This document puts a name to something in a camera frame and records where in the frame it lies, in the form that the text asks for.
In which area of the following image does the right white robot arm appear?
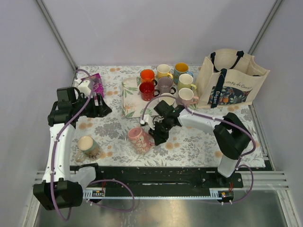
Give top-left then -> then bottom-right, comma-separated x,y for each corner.
140,101 -> 255,187

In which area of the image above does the pink patterned mug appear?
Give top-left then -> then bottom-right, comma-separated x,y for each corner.
128,127 -> 155,154

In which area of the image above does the dark green mug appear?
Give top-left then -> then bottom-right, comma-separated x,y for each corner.
158,93 -> 175,105

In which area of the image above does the yellow mug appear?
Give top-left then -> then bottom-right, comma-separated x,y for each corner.
157,64 -> 173,79

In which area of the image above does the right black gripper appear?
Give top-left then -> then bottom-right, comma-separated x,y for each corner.
149,117 -> 172,146

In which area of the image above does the leaf print tray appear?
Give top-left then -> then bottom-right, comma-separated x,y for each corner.
121,75 -> 198,118

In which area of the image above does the mauve purple mug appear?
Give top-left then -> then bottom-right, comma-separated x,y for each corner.
158,77 -> 176,95

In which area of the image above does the orange mug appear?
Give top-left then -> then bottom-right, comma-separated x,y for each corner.
140,69 -> 157,86

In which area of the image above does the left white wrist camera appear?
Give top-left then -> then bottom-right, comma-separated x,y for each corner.
74,79 -> 94,97

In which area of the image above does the white cable duct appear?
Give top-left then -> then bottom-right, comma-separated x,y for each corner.
83,185 -> 233,200

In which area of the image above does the beige canvas tote bag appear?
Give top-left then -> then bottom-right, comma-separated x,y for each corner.
196,49 -> 270,108

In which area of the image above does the red mug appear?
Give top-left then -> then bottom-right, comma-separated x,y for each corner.
139,82 -> 160,101

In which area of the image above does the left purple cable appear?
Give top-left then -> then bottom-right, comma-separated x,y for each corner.
50,69 -> 135,222

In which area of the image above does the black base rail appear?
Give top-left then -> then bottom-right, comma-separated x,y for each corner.
92,165 -> 243,195

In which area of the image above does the cream floral mug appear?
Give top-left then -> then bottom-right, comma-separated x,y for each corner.
75,136 -> 103,162

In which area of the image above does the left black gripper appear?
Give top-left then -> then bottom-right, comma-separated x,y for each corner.
73,93 -> 112,118

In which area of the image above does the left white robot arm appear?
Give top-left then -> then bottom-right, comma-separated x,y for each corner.
33,87 -> 112,210

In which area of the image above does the pink faceted mug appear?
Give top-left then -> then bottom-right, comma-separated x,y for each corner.
177,88 -> 199,106

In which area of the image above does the purple snack box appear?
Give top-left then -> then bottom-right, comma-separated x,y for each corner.
81,73 -> 104,97

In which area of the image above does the blue floral mug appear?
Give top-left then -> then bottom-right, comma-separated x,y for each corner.
173,62 -> 193,84

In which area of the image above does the floral tablecloth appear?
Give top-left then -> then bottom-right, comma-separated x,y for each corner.
65,65 -> 266,169

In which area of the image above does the light green mug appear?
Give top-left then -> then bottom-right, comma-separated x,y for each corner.
177,73 -> 197,91

